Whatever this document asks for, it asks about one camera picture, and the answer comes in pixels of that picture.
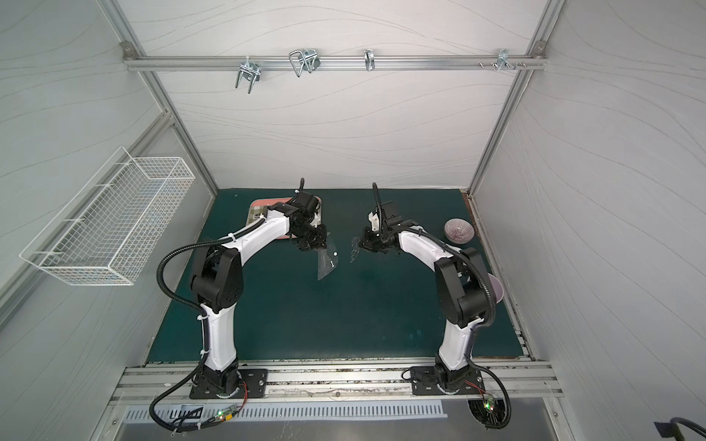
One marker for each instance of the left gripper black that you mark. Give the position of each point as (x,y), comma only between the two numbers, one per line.
(315,237)

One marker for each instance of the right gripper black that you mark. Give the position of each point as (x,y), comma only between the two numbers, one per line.
(370,240)

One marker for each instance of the clear plastic ruler pouch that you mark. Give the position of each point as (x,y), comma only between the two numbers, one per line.
(327,258)

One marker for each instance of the clear plastic protractor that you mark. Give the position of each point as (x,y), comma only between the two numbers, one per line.
(355,249)

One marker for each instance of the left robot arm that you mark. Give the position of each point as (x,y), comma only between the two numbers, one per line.
(218,283)

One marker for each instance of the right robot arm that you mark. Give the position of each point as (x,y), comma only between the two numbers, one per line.
(464,289)

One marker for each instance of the pink plastic tray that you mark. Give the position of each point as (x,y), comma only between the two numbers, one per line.
(276,220)

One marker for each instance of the purple patterned bowl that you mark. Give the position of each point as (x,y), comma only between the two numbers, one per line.
(459,231)

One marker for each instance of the lilac plain bowl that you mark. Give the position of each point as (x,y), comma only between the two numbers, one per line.
(497,287)

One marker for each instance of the metal u-bolt clamp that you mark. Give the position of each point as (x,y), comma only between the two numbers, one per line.
(304,60)

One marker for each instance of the small metal clamp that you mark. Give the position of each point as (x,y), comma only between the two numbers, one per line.
(369,60)

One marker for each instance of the metal hook clamp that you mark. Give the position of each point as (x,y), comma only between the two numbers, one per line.
(249,73)

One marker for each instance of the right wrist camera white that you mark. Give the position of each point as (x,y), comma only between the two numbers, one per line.
(374,219)

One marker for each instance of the white wire basket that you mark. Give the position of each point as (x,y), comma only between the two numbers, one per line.
(105,234)

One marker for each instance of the metal bracket with bolts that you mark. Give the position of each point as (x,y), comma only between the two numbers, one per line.
(503,63)

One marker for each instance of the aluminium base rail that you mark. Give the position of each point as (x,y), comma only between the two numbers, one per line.
(325,380)

